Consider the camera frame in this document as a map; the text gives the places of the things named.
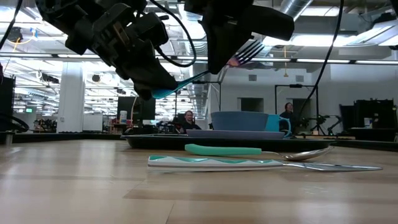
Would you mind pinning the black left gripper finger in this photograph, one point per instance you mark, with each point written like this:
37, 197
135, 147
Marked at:
155, 76
143, 93

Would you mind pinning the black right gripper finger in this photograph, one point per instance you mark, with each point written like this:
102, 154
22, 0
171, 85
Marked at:
273, 21
222, 53

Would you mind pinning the dark green plastic tray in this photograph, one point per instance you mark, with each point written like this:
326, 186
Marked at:
155, 142

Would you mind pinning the blue round bowl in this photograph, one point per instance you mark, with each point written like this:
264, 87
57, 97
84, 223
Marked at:
239, 121

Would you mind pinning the lilac round plate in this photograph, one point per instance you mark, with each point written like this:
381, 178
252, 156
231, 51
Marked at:
236, 134

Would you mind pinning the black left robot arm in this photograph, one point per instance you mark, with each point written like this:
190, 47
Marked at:
53, 12

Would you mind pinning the black monitor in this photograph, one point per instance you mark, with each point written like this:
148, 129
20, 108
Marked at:
136, 107

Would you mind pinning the white canister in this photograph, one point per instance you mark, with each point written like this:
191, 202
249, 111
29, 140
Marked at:
123, 116

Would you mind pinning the person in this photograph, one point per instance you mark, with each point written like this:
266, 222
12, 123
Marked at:
287, 113
189, 123

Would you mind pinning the long ceiling light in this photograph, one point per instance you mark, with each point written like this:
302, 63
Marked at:
31, 55
323, 61

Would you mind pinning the white square pillar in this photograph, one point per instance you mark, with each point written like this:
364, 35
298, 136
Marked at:
71, 96

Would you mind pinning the black tubular stand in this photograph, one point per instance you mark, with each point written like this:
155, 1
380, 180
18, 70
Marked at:
295, 85

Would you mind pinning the bright blue plastic cup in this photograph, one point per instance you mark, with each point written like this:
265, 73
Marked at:
273, 123

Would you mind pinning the black tripod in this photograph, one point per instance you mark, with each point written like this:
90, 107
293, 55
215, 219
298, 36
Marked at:
326, 119

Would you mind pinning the black cabinet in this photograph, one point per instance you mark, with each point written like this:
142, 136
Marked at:
6, 102

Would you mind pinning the black equipment case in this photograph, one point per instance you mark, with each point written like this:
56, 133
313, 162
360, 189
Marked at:
373, 115

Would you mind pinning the silver ventilation duct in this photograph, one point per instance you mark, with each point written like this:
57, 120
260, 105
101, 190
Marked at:
295, 7

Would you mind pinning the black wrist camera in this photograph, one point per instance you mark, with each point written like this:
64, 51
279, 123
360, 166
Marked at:
150, 29

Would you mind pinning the black aluminium table frame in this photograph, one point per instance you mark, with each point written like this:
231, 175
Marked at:
62, 137

